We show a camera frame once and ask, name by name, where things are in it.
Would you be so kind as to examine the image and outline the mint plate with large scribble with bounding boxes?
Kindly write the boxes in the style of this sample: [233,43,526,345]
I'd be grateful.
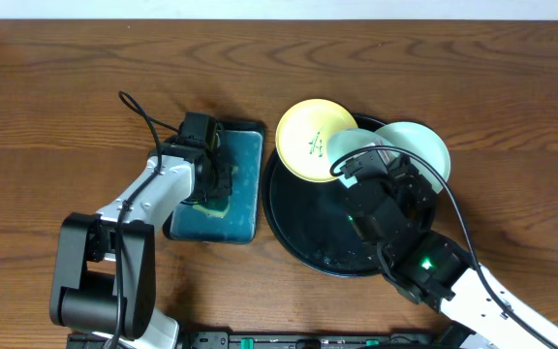
[374,121,451,181]

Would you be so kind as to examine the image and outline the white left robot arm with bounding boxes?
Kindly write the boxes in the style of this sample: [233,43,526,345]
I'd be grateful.
[49,143,232,348]

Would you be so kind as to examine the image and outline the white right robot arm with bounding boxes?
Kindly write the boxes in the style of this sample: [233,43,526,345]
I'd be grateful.
[331,146,558,348]

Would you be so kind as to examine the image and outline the mint plate with small scribble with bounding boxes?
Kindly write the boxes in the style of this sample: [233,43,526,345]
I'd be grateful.
[326,128,397,188]

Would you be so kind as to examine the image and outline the round black serving tray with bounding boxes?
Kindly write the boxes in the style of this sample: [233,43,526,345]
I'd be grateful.
[262,114,403,277]

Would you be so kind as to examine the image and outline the black rectangular water tray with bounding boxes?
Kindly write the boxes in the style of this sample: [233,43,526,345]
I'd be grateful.
[163,121,264,244]

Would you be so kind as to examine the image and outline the green yellow sponge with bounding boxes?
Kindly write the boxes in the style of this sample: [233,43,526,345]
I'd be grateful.
[193,164,238,218]

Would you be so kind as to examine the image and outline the yellow plate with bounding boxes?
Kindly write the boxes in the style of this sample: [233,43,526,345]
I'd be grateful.
[275,99,357,183]

